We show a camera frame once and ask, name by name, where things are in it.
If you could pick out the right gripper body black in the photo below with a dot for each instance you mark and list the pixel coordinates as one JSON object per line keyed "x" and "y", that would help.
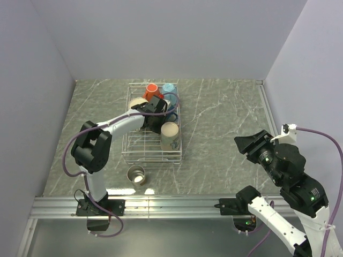
{"x": 262, "y": 153}

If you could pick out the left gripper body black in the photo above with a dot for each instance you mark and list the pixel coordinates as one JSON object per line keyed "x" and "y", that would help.
{"x": 157, "y": 123}

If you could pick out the beige patterned mug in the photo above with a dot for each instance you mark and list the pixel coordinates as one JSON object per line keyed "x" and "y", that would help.
{"x": 170, "y": 137}

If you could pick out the dark blue faceted mug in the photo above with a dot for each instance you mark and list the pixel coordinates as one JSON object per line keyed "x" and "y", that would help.
{"x": 171, "y": 116}

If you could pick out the green interior floral mug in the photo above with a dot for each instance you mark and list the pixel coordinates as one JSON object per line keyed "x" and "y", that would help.
{"x": 137, "y": 101}

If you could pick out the orange mug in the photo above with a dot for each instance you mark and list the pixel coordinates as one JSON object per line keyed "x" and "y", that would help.
{"x": 152, "y": 90}

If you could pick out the light blue mug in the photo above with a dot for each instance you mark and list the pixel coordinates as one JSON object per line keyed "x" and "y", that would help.
{"x": 169, "y": 92}

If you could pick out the stainless steel cup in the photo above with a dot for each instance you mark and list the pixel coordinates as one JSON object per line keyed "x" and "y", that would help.
{"x": 136, "y": 175}

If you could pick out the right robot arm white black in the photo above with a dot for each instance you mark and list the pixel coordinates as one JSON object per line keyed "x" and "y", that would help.
{"x": 306, "y": 196}

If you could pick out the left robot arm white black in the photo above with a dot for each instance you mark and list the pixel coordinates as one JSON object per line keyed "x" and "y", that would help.
{"x": 91, "y": 146}

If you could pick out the white wire dish rack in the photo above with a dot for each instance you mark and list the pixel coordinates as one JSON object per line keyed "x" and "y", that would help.
{"x": 142, "y": 146}

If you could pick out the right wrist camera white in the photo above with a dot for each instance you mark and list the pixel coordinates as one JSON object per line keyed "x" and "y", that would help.
{"x": 288, "y": 134}

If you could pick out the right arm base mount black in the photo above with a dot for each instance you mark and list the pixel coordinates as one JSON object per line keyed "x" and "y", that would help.
{"x": 243, "y": 220}

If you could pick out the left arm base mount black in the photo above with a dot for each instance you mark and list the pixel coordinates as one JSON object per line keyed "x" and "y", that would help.
{"x": 98, "y": 216}

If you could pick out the aluminium mounting rail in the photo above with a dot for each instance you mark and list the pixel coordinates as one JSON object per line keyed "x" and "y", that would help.
{"x": 183, "y": 225}

